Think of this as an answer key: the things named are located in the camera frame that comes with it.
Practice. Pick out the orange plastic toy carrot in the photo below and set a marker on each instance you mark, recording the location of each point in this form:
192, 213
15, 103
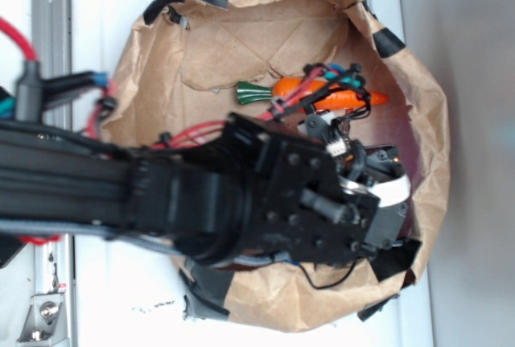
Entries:
338, 99

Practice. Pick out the aluminium extrusion rail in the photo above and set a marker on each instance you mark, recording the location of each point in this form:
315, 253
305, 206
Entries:
51, 36

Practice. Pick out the brown paper bag bin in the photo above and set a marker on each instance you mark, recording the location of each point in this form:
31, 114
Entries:
180, 67

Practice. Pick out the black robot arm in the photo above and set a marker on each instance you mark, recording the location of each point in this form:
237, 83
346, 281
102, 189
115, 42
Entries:
258, 194

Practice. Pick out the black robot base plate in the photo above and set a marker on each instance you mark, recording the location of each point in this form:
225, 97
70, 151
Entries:
10, 245

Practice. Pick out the metal corner bracket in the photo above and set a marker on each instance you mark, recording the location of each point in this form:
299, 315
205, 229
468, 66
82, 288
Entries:
46, 321

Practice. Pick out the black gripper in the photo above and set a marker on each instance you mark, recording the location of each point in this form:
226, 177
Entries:
374, 182

